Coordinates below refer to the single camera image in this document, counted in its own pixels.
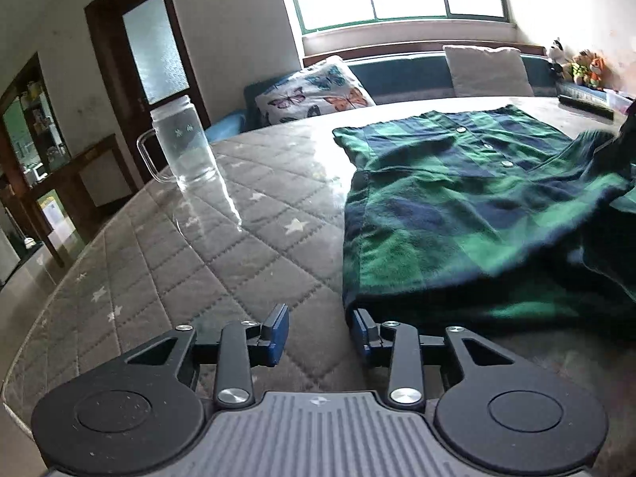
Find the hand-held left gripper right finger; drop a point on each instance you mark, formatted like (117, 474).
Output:
(359, 334)

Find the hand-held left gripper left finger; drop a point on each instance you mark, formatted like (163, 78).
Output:
(276, 334)

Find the green plaid button shirt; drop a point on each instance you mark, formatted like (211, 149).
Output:
(427, 194)

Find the black remote control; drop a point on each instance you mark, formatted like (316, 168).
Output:
(585, 105)

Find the orange tiger plush toy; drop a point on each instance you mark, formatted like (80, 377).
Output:
(594, 69)

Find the panda plush toy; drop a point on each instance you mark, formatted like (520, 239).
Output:
(556, 55)

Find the grey quilted star table cover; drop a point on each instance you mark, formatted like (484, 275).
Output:
(198, 238)

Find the plain white pillow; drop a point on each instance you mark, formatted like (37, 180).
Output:
(489, 70)

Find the clear glass mug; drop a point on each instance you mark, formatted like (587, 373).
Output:
(183, 149)

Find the light blue cushion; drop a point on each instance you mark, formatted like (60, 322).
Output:
(224, 126)

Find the teal sofa bench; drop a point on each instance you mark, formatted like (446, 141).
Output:
(402, 77)

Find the butterfly print pillow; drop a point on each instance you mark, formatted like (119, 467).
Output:
(313, 92)

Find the dark wooden glass door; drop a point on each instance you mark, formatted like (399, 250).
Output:
(149, 54)

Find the dark wooden display cabinet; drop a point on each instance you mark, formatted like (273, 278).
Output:
(30, 139)

